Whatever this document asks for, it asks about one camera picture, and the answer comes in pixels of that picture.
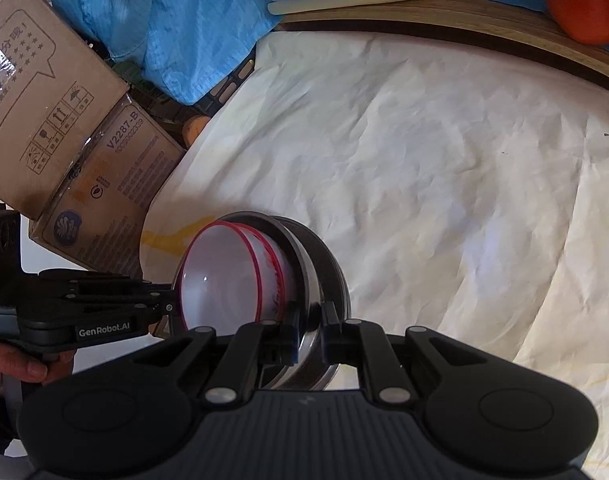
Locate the steel bowl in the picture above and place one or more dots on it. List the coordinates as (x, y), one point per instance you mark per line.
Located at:
(291, 238)

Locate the cream paper table cover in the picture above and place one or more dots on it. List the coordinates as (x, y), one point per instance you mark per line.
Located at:
(458, 188)

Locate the orange wooden chair knob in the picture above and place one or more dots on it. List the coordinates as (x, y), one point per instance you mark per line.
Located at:
(193, 128)

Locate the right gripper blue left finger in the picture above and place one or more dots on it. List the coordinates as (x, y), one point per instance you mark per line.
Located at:
(254, 347)

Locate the person's left hand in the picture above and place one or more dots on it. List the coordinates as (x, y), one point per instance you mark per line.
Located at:
(16, 364)

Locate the wooden cutting board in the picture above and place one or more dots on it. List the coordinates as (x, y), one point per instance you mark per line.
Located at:
(478, 23)

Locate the upper cardboard box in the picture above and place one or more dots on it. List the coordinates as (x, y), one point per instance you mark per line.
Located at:
(54, 93)

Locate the white red-rimmed bowl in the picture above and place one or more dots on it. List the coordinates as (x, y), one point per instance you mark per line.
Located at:
(217, 281)
(275, 274)

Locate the lower cardboard box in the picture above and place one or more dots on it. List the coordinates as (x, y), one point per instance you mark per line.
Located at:
(97, 216)

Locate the small steel plate with sticker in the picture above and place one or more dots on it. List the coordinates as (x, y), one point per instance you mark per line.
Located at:
(329, 279)

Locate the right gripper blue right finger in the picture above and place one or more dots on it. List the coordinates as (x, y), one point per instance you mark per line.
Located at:
(366, 347)

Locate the cardboard box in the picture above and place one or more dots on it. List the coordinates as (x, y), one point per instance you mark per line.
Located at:
(97, 216)
(54, 93)

